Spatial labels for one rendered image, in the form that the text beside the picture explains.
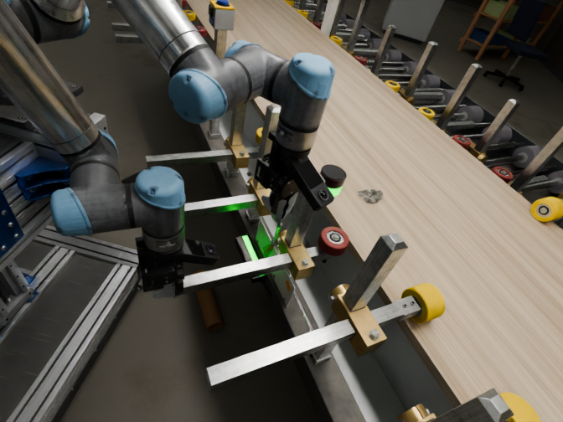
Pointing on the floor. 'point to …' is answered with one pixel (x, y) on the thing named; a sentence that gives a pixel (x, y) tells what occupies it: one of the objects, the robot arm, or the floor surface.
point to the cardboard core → (209, 308)
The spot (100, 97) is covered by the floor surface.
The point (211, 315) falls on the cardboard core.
